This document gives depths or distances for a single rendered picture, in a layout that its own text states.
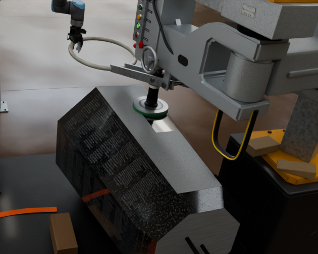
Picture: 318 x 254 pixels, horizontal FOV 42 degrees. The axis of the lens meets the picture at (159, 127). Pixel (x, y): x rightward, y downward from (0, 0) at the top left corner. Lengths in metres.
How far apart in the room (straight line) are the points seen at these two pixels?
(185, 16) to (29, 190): 1.64
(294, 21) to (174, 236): 1.04
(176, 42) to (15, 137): 1.98
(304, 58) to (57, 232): 1.68
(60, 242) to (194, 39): 1.39
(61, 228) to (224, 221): 1.05
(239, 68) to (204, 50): 0.23
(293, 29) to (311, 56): 0.36
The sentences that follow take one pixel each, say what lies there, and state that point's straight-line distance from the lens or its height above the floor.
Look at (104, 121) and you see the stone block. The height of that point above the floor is 0.76.
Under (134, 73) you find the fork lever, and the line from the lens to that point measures 2.55.
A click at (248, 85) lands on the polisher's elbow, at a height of 1.33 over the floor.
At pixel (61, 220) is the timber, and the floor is 0.13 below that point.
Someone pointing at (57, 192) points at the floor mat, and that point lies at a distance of 3.08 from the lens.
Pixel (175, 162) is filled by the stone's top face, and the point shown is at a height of 0.82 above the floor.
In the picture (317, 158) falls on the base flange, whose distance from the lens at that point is 2.62.
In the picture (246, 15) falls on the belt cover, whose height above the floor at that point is 1.61.
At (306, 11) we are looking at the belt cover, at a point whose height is 1.67.
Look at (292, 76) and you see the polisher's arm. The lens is 1.99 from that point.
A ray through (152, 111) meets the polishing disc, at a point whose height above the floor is 0.85.
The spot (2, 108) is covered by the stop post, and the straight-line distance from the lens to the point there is 4.11.
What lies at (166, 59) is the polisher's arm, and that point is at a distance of 2.20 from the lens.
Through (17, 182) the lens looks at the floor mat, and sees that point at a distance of 3.18.
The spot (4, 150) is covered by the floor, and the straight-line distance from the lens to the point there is 3.54.
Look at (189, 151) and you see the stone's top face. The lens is 2.20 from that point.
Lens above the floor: 1.99
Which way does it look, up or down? 29 degrees down
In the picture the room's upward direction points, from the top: 11 degrees clockwise
